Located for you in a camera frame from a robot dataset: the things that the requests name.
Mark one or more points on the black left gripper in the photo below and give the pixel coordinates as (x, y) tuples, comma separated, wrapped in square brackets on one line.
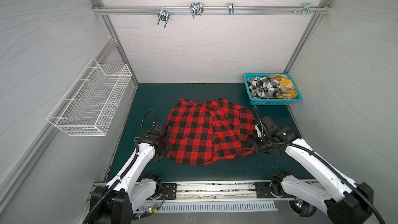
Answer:
[(169, 144)]

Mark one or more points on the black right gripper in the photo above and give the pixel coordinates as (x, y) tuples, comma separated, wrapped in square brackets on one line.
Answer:
[(257, 143)]

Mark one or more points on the red black plaid shirt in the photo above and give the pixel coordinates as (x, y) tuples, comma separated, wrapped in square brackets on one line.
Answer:
[(202, 133)]

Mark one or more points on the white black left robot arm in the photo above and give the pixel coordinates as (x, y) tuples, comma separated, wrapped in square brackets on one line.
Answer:
[(116, 202)]

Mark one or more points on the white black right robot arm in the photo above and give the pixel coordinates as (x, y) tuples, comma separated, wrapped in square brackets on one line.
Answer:
[(342, 199)]

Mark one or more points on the teal plastic basket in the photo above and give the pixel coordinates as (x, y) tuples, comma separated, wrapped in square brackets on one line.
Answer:
[(275, 101)]

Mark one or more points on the black white checkered shirt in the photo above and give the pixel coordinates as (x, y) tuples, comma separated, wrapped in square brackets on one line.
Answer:
[(263, 88)]

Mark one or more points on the yellow plaid shirt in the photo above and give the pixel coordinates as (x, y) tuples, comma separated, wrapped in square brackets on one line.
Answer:
[(287, 89)]

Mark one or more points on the metal u-bolt hook left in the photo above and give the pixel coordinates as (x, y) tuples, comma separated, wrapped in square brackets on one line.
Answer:
[(163, 16)]

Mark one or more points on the metal u-bolt hook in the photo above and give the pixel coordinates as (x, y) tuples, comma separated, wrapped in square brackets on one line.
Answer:
[(196, 9), (163, 16)]

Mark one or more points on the metal clip hook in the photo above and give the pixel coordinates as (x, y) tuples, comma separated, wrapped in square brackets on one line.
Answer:
[(231, 9)]

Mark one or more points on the metal u-bolt hook middle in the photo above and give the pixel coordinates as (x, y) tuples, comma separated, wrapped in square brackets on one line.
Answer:
[(196, 9)]

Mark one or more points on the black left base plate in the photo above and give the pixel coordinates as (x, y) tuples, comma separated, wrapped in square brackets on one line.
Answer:
[(168, 191)]

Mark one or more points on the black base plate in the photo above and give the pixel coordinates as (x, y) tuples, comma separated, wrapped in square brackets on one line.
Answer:
[(168, 191), (264, 189)]

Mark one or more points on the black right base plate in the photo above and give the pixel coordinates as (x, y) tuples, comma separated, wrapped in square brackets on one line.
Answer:
[(264, 189)]

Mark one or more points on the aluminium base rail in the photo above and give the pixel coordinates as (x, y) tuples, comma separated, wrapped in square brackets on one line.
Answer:
[(214, 189)]

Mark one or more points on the white wire basket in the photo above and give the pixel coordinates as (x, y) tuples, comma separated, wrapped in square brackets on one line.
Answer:
[(89, 105)]

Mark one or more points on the metal bracket hook right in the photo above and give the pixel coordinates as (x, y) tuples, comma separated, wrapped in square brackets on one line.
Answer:
[(306, 10)]

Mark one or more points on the aluminium horizontal rail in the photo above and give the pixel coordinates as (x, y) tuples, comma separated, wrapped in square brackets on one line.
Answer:
[(208, 10)]

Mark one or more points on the right aluminium corner post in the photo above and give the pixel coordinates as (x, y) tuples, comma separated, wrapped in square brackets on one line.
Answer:
[(314, 20)]

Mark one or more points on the aluminium corner frame post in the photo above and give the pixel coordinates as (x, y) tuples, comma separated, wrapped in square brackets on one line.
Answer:
[(112, 32)]

